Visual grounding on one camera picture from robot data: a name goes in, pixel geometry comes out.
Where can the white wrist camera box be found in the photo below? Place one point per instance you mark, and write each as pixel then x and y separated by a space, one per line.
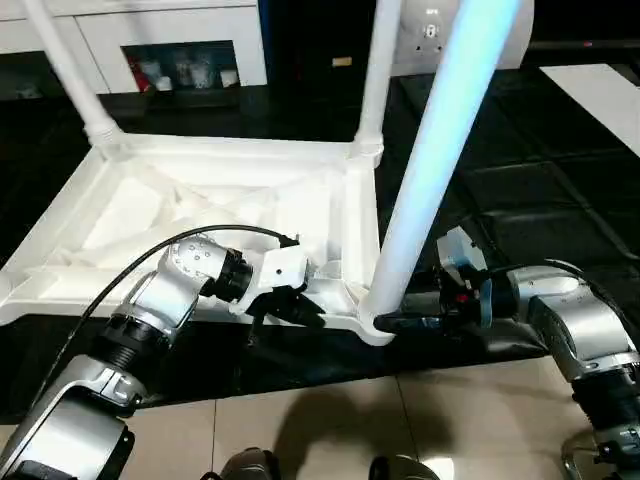
pixel 460 252
pixel 275 268

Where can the white plastic bag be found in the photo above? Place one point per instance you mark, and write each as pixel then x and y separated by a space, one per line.
pixel 420 40

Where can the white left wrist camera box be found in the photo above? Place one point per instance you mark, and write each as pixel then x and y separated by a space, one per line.
pixel 275 268

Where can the small red bottle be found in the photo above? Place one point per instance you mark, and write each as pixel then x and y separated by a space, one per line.
pixel 136 74

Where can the black box with yellow label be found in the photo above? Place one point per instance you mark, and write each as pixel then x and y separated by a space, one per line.
pixel 320 40

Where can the white plastic table leg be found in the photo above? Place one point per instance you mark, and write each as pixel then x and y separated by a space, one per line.
pixel 440 150
pixel 375 70
pixel 70 70

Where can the grey metal floor stand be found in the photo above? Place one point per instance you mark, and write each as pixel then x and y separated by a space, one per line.
pixel 580 466

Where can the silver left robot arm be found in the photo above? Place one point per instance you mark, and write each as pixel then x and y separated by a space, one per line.
pixel 150 310

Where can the white plastic table top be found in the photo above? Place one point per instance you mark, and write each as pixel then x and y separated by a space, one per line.
pixel 200 190

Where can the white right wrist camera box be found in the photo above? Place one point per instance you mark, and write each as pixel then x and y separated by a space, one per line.
pixel 460 252

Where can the white flat board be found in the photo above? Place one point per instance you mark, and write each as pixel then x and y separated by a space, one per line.
pixel 600 100

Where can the white cabinet with glass doors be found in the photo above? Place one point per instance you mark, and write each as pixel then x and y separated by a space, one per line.
pixel 180 20

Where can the dark grey robot foot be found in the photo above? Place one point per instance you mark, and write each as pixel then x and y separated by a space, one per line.
pixel 402 467
pixel 248 466

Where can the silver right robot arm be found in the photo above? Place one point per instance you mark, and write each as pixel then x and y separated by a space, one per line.
pixel 570 320

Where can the small white jar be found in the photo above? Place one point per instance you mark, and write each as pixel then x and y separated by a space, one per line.
pixel 163 82
pixel 229 77

